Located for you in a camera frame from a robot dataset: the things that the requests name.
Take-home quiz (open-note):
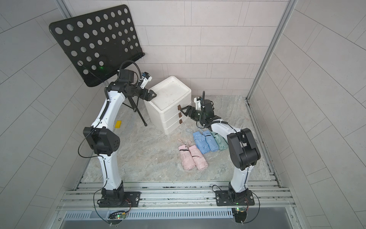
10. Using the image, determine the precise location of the white three-drawer cabinet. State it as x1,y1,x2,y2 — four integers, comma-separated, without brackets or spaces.
144,76,192,135

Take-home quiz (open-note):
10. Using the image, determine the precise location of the pink umbrella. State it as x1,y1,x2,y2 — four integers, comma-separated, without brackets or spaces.
187,141,208,170
178,139,196,171

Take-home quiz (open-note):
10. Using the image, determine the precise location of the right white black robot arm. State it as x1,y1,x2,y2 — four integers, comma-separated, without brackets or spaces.
178,106,261,202

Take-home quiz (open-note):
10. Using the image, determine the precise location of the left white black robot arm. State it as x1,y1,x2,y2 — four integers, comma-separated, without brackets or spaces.
83,82,157,200

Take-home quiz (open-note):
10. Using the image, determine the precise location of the blue folded umbrella left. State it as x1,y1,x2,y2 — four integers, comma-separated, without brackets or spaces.
193,131,210,154

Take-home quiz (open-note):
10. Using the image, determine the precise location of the blue folded umbrella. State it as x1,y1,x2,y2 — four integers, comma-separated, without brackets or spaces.
193,131,210,154
203,130,219,152

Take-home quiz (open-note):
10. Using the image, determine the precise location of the blue folded umbrella right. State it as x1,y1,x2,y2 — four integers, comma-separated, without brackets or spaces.
203,130,219,152

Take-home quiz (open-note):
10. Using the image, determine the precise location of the green folded umbrella left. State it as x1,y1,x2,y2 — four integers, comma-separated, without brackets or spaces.
211,132,228,151

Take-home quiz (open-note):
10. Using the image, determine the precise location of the yellow small block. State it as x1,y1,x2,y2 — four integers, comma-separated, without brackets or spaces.
115,120,122,128

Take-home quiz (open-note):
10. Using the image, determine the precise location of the black perforated music stand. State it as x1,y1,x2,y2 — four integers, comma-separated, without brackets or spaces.
49,4,148,127

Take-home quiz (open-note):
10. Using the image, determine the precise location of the right circuit board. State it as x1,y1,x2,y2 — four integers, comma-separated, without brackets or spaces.
232,208,247,224

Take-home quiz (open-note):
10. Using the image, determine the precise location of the circuit board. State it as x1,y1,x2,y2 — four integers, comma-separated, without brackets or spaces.
232,208,247,224
108,210,129,225

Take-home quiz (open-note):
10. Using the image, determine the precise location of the left circuit board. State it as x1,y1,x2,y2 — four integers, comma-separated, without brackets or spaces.
108,210,129,225

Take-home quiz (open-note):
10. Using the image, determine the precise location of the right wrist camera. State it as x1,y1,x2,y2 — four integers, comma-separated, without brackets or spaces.
193,96,202,110

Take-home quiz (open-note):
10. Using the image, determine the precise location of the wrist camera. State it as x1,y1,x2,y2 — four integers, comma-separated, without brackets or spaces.
193,96,202,110
138,72,152,89

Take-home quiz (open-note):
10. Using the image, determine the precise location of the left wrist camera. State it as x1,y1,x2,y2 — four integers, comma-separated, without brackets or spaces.
138,72,152,89

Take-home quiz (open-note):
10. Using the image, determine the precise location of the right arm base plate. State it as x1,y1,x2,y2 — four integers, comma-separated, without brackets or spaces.
215,189,255,206

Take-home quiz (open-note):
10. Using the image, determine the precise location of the aluminium mounting rail frame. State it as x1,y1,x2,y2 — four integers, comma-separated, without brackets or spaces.
48,173,305,229

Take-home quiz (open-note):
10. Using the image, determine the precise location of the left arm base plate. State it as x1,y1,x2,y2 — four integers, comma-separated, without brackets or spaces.
97,191,141,208

